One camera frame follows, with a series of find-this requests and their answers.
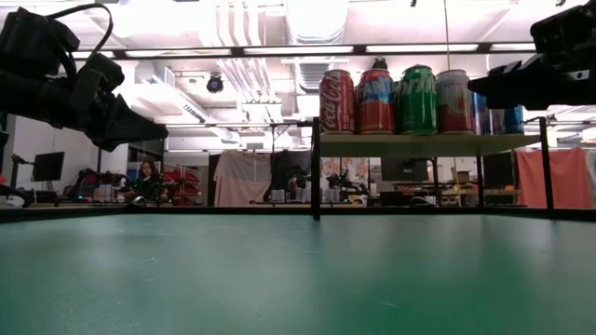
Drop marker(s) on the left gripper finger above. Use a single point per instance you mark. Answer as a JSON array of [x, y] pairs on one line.
[[130, 128]]

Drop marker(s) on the slim Red Bull can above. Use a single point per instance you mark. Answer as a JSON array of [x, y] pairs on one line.
[[514, 120], [484, 118]]

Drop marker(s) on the black ceiling spotlight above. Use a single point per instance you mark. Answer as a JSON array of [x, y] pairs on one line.
[[214, 84], [379, 63]]

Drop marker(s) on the cardboard box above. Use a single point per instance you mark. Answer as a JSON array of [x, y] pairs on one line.
[[462, 176]]

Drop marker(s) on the black computer monitor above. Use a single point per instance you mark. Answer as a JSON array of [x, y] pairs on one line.
[[48, 166], [404, 170]]

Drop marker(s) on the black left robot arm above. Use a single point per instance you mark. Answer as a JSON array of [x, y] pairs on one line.
[[23, 56]]

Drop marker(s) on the floral patterned cloth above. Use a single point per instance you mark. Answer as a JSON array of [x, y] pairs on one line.
[[358, 167]]

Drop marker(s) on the wooden shelf with black frame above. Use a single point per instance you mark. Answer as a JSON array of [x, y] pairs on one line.
[[419, 145]]

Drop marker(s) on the green Sprite can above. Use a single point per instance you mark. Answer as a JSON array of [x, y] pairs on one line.
[[416, 100]]

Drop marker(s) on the black overhead light bar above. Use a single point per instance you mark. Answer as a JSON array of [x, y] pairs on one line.
[[302, 49]]

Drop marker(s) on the white cloth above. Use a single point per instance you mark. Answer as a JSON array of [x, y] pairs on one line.
[[239, 179]]

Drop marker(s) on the red fabric cover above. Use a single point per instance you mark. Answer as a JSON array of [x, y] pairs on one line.
[[559, 179]]

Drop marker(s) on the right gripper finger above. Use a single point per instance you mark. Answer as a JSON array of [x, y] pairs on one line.
[[507, 69], [505, 90]]

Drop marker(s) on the red black background machine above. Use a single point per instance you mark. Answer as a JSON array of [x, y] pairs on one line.
[[14, 193]]

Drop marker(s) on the green table mat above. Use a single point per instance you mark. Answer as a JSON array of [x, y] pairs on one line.
[[233, 288]]

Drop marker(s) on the black cloth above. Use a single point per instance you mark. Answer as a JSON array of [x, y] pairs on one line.
[[288, 160]]

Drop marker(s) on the white pink Spindrift can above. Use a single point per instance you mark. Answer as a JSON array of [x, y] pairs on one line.
[[454, 102]]

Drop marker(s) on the red soda can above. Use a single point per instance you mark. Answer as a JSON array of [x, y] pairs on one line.
[[375, 100]]

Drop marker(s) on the black screen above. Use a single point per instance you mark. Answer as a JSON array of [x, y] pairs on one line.
[[498, 170]]

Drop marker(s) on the red parts bin rack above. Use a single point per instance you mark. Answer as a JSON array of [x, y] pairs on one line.
[[186, 183]]

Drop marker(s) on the red Coca-Cola can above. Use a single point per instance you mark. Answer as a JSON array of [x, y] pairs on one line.
[[336, 100]]

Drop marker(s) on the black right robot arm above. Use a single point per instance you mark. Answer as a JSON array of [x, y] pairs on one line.
[[568, 32]]

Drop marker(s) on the black metal table frame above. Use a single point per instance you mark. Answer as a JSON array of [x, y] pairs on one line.
[[233, 210]]

